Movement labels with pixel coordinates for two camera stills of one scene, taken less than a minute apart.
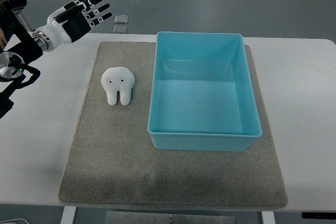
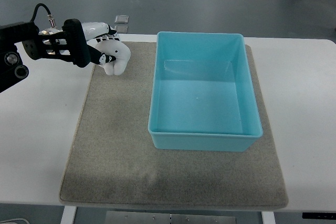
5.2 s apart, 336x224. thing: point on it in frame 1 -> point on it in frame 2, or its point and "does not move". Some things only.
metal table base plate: [136, 217] does not move
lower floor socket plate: [120, 29] does not move
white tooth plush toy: [118, 79] -> [118, 50]
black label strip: [318, 215] does not move
